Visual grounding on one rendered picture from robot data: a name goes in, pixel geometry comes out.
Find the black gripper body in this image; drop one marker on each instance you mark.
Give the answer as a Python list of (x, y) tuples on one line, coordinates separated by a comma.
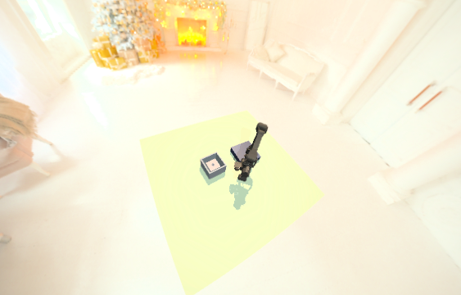
[(241, 177)]

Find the pale pink square plate with hole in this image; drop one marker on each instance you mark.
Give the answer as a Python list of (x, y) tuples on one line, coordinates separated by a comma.
[(212, 165)]

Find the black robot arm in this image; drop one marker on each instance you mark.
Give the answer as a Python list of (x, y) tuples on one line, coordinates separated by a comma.
[(251, 152)]

